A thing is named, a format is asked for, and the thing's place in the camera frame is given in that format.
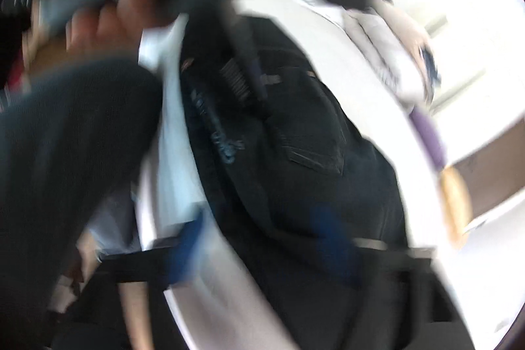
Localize black denim pants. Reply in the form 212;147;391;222
175;0;416;350

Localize left forearm dark sleeve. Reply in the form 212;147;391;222
1;54;163;349

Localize white bed mattress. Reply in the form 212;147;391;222
139;0;473;349

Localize yellow pillow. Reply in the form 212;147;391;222
439;166;473;247

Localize purple pillow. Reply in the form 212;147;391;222
409;106;447;172

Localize folded beige duvet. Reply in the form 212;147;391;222
342;0;440;107

